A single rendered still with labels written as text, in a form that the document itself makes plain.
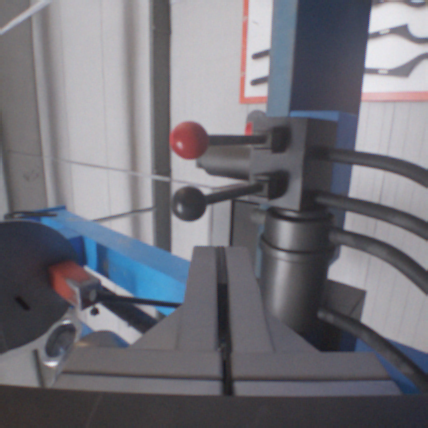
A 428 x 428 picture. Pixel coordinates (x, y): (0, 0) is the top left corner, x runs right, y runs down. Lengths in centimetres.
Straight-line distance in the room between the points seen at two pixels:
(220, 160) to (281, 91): 20
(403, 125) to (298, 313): 196
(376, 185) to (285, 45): 189
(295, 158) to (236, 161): 24
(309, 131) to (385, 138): 194
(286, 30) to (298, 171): 25
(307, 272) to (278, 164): 16
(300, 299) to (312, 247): 8
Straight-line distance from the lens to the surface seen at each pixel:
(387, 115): 235
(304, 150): 40
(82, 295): 130
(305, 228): 42
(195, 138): 27
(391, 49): 238
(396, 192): 235
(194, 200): 28
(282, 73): 56
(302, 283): 46
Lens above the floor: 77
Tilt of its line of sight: 38 degrees up
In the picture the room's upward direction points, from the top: 76 degrees counter-clockwise
